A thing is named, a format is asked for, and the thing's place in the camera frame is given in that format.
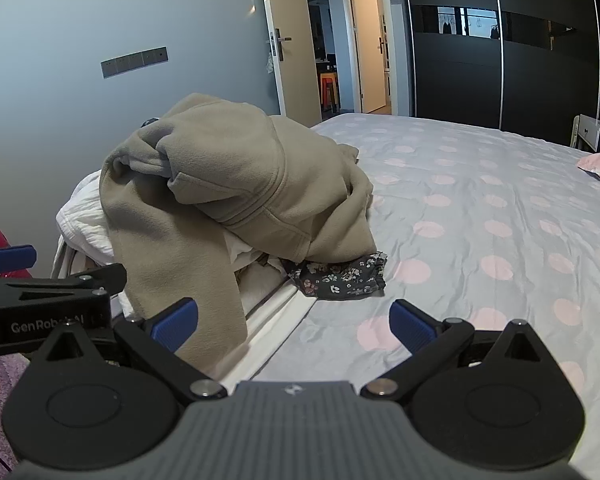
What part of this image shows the orange stool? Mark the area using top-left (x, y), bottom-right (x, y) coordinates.
top-left (319, 72), bottom-right (340, 108)

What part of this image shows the beige bedroom door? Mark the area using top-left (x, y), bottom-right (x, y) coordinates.
top-left (257, 0), bottom-right (323, 128)

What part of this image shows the white nightstand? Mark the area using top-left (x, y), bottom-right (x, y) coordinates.
top-left (571, 114), bottom-right (600, 153)

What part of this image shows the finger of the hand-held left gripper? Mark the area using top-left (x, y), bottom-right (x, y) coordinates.
top-left (0, 245), bottom-right (37, 277)
top-left (0, 262), bottom-right (128, 311)

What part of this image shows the grey light switch panel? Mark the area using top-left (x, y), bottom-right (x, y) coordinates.
top-left (100, 46), bottom-right (169, 79)

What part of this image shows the beige hallway door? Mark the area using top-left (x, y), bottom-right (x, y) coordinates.
top-left (347, 0), bottom-right (393, 113)

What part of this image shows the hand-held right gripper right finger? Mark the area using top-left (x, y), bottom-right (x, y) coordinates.
top-left (360, 299), bottom-right (556, 402)

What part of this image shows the metal door handle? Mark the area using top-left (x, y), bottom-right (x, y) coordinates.
top-left (270, 30), bottom-right (293, 61)

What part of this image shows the white quilted garment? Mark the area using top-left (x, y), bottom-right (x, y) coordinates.
top-left (56, 169), bottom-right (118, 263)

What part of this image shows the black sliding wardrobe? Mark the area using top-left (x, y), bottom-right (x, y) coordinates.
top-left (402, 0), bottom-right (600, 133)

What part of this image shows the purple fuzzy cloth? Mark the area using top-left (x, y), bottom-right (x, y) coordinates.
top-left (0, 352), bottom-right (36, 466)

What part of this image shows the dark floral garment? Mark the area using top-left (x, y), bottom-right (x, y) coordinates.
top-left (286, 251), bottom-right (388, 302)

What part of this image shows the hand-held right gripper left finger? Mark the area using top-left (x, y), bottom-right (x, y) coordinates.
top-left (30, 297), bottom-right (228, 402)

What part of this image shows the beige fleece jacket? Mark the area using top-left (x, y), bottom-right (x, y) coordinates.
top-left (99, 92), bottom-right (378, 368)

